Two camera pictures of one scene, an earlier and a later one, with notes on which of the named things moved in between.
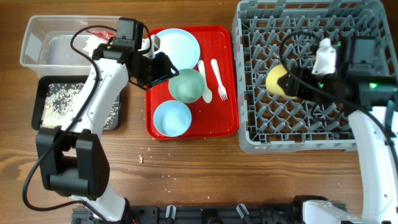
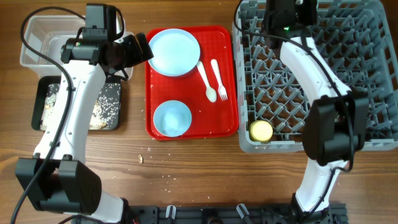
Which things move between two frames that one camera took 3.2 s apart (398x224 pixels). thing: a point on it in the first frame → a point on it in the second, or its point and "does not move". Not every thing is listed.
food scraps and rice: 60,96 does not move
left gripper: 165,72 → 137,56
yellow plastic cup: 274,74 → 261,130
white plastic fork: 222,91 does not move
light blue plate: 181,47 does not move
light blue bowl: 172,118 does not move
